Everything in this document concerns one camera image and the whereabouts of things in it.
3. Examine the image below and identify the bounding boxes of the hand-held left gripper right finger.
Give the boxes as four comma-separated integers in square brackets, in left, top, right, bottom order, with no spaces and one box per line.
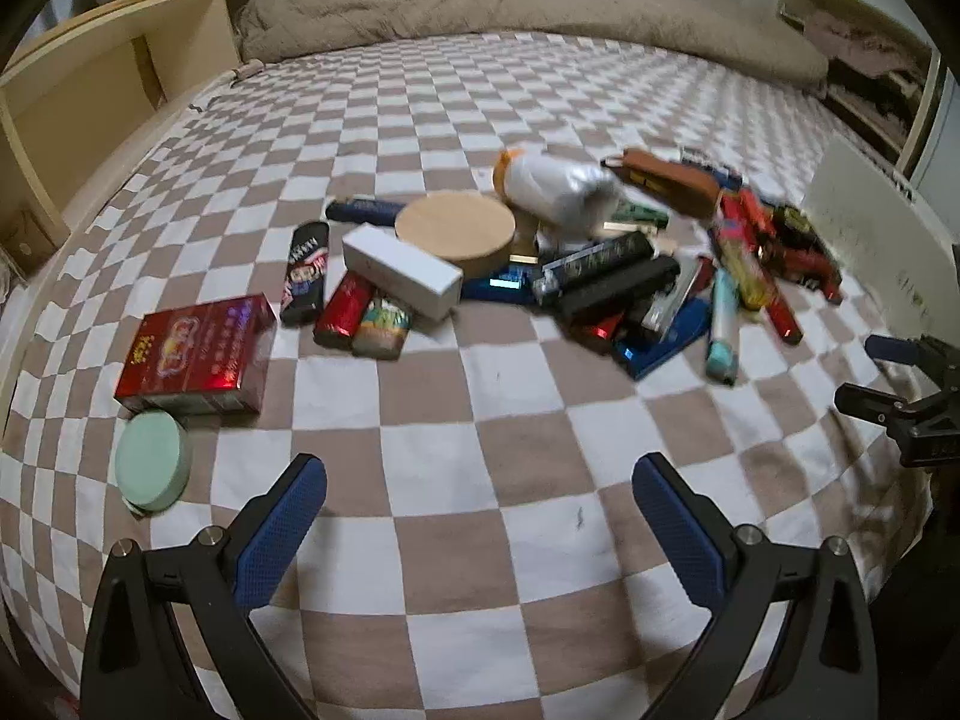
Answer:
[632,452,878,720]

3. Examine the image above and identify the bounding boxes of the dark clothes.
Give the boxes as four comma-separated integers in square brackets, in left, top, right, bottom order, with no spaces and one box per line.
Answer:
[823,58,925,147]

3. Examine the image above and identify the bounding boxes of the dark blue lighter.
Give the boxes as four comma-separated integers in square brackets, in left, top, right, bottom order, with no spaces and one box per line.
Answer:
[325,197,410,226]

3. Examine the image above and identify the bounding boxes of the open wooden closet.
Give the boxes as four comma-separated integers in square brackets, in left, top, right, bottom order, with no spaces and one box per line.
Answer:
[776,0,947,175]

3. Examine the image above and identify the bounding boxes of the brown leather pouch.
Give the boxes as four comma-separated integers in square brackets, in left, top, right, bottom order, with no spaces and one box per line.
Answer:
[604,150,721,218]

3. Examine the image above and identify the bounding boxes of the wooden bedside shelf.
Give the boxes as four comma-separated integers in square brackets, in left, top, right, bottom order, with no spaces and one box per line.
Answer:
[0,0,260,260]

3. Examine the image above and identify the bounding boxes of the long black case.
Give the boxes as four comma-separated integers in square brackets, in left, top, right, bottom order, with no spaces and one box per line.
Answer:
[559,255,682,323]

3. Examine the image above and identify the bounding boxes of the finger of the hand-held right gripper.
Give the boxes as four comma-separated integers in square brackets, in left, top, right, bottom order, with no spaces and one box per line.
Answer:
[864,335,960,391]
[835,382,931,432]

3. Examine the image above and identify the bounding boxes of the white rectangular box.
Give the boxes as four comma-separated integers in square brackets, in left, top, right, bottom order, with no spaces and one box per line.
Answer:
[342,223,464,320]

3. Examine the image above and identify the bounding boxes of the long black printed box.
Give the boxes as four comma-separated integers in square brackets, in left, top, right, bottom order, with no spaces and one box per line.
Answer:
[532,231,653,301]

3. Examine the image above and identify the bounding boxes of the beige duvet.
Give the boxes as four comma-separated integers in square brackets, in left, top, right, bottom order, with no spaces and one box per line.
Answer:
[236,0,830,83]

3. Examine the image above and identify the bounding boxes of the black snack packet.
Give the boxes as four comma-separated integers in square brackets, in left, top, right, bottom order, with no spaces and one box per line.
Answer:
[280,220,331,327]

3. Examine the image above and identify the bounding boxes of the red printed carton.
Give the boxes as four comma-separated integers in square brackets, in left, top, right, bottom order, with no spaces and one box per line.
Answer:
[114,292,278,415]

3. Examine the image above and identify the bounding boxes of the mint green round tin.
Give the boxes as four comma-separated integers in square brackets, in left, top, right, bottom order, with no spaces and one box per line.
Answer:
[114,411,192,515]

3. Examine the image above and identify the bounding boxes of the wooden disc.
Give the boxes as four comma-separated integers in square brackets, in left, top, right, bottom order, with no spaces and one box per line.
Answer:
[395,193,518,275]

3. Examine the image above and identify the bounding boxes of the white bottle orange cap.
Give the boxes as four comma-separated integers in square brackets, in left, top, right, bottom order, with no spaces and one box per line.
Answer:
[491,148,623,230]

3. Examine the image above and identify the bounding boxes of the yellow striped packet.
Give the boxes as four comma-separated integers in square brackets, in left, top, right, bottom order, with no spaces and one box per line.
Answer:
[709,221,781,310]

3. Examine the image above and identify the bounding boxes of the red flat box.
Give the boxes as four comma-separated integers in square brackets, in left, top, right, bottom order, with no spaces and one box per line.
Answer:
[716,187,777,241]

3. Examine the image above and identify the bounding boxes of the pale teal lighter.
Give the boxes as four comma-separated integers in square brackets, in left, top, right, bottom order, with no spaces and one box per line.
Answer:
[705,268,740,387]

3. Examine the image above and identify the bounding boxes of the checkered bed sheet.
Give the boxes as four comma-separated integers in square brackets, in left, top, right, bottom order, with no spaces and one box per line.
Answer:
[0,30,938,720]

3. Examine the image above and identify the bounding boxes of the pink clothes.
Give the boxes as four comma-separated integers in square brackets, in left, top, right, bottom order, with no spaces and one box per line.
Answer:
[802,9,931,80]

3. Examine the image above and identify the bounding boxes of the dark red long box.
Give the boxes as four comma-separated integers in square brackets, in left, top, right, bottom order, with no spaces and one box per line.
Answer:
[765,240,845,305]

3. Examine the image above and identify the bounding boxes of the white container box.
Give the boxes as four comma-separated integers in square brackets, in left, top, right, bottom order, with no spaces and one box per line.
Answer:
[806,133,957,350]

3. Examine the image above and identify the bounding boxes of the blue metallic lighter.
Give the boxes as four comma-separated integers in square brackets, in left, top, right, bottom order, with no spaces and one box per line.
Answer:
[613,296,713,381]
[461,270,537,305]

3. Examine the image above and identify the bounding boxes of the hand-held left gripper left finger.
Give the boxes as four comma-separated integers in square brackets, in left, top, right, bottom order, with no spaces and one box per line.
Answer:
[79,452,329,720]

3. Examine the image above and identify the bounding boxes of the blue long box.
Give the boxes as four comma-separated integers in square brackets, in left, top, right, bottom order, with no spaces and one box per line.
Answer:
[679,150,743,192]

